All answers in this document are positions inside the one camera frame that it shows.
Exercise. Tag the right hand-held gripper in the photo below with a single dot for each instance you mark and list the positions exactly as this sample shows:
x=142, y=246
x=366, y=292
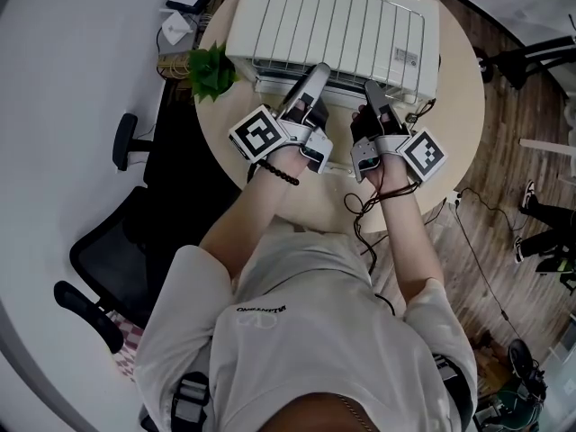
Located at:
x=423, y=155

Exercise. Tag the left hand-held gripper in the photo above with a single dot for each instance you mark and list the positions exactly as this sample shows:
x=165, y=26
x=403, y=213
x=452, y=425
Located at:
x=263, y=133

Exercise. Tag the person's left forearm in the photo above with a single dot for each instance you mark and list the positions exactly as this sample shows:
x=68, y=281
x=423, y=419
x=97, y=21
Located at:
x=256, y=209

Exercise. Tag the person's right forearm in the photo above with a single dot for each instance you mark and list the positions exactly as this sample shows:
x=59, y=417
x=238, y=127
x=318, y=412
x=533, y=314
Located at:
x=402, y=236

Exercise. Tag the person's right hand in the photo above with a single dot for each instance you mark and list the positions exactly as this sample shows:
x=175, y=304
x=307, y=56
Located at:
x=362, y=126

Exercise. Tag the green potted plant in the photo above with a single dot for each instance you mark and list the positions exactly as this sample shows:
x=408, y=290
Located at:
x=211, y=70

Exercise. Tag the small white network box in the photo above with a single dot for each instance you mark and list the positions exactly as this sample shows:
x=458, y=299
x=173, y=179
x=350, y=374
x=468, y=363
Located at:
x=175, y=27

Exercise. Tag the white board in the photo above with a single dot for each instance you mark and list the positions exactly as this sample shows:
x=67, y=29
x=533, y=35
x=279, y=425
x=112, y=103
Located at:
x=549, y=147

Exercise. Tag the black and green chair base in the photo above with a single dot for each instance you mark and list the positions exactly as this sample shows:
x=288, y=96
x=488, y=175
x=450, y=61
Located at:
x=558, y=272

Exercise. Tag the white t-shirt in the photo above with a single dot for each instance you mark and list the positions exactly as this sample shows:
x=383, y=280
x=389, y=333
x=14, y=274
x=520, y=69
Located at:
x=292, y=331

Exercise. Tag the black mesh office chair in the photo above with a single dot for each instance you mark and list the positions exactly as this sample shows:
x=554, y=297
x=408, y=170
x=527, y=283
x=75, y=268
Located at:
x=108, y=250

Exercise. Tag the pink checkered cloth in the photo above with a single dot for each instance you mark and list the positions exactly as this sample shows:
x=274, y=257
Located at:
x=128, y=351

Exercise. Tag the black metal frame with wheel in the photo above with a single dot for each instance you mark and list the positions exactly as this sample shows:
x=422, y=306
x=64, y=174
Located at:
x=517, y=63

